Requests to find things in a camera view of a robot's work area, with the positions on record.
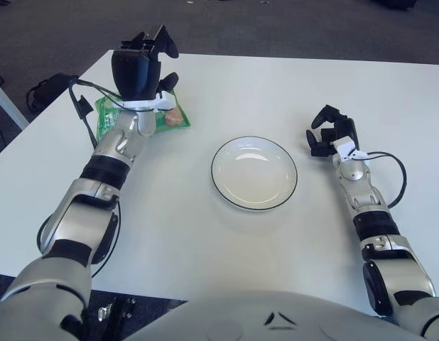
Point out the grey robot torso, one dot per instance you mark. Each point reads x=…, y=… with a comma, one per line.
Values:
x=241, y=316

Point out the white plate with black rim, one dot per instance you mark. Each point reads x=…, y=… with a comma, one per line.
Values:
x=253, y=174

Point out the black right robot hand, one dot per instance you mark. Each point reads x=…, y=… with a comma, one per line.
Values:
x=344, y=128

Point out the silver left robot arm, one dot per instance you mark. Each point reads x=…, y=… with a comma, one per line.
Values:
x=81, y=220

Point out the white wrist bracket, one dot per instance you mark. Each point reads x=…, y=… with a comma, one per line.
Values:
x=162, y=103
x=345, y=147

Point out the white table leg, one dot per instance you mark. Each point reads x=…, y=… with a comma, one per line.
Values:
x=6, y=103

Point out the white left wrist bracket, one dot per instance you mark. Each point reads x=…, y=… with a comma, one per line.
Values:
x=162, y=103

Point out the black bag on floor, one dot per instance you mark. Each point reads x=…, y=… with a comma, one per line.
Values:
x=49, y=90

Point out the black robot stand bracket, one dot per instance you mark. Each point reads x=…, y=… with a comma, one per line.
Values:
x=123, y=309

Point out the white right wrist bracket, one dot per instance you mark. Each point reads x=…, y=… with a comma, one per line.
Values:
x=345, y=147

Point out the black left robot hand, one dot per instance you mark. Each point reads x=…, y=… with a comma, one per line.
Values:
x=134, y=74

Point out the green potato chip bag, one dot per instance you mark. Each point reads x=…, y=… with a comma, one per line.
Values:
x=106, y=117

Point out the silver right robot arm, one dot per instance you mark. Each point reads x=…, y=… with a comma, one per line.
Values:
x=368, y=202

